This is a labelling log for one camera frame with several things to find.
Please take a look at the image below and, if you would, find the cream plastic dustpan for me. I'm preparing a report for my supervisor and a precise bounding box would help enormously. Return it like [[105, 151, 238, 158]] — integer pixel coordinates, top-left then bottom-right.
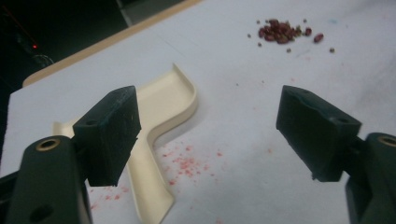
[[51, 63, 199, 224]]

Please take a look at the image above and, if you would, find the dark device with red light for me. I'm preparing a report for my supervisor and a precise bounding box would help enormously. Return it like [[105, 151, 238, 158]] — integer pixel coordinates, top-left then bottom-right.
[[12, 31, 54, 67]]

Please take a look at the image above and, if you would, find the white table cover board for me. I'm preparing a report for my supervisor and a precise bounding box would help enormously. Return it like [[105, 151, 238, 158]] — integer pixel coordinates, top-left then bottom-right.
[[0, 0, 396, 224]]

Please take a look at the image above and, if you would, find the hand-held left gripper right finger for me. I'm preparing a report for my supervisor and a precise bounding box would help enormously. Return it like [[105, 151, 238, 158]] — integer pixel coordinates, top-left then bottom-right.
[[276, 85, 362, 182]]

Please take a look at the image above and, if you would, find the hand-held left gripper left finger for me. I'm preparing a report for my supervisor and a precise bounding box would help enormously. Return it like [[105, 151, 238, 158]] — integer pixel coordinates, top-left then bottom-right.
[[72, 86, 142, 188]]

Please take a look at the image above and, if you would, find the pile of red beans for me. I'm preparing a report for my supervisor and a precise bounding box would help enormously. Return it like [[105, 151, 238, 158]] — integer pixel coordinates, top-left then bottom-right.
[[247, 18, 336, 54]]

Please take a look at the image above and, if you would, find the wooden table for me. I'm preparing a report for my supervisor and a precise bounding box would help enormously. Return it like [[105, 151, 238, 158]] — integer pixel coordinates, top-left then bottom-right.
[[21, 0, 204, 88]]

